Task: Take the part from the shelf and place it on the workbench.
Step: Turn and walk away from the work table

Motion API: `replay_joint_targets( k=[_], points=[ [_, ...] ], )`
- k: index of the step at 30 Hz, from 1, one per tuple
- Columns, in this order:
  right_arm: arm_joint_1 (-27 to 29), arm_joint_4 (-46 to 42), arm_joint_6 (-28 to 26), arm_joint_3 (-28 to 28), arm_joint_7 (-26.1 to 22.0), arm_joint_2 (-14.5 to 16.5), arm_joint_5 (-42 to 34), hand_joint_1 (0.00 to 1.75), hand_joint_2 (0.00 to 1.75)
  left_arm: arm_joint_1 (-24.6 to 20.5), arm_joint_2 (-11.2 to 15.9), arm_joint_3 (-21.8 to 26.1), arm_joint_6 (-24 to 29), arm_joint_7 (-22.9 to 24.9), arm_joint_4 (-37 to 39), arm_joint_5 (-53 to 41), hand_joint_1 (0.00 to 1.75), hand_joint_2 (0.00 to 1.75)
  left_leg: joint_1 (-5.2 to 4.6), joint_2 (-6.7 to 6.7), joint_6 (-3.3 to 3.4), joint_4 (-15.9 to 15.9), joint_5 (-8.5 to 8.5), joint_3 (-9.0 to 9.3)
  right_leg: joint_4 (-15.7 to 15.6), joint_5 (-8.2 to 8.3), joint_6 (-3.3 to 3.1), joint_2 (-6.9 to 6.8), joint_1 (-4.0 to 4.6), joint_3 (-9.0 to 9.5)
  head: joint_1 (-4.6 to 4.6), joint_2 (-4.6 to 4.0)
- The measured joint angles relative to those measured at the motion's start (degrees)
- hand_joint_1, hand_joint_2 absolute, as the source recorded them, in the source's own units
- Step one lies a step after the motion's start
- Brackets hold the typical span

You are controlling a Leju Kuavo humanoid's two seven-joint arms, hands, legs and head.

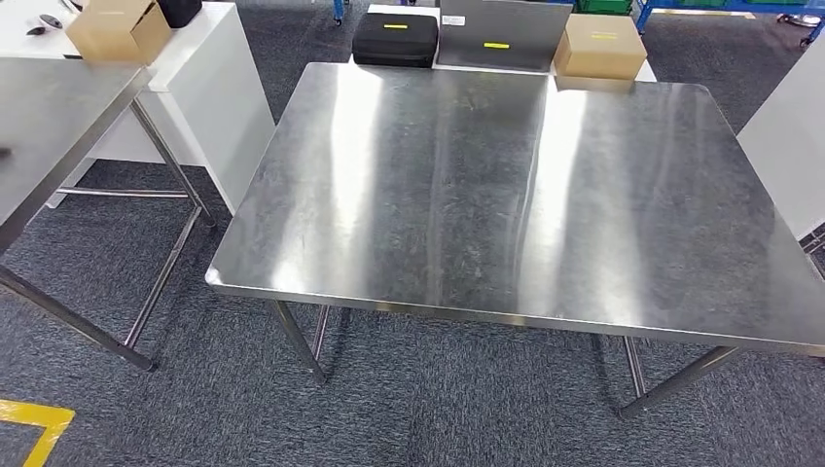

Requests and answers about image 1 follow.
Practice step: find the white cabinet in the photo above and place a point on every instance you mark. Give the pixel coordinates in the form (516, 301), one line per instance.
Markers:
(793, 148)
(213, 96)

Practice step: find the blue steel rack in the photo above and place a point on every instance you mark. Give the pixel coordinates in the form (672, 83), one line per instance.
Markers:
(340, 10)
(709, 6)

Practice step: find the cardboard box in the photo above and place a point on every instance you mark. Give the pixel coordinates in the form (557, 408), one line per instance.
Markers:
(116, 29)
(599, 48)

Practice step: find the stainless steel table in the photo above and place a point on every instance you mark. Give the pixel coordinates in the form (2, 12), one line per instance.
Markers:
(58, 109)

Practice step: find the stainless steel workbench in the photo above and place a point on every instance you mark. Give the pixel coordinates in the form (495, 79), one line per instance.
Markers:
(483, 193)

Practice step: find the green plastic crate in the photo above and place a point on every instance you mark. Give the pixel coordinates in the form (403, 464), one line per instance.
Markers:
(602, 6)

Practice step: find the black carrying case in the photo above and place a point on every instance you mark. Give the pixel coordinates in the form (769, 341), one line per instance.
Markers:
(393, 42)

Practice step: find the yellow floor tape square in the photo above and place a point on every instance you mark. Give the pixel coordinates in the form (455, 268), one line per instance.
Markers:
(45, 419)

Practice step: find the black container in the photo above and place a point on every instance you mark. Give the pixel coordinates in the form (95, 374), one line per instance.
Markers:
(179, 11)

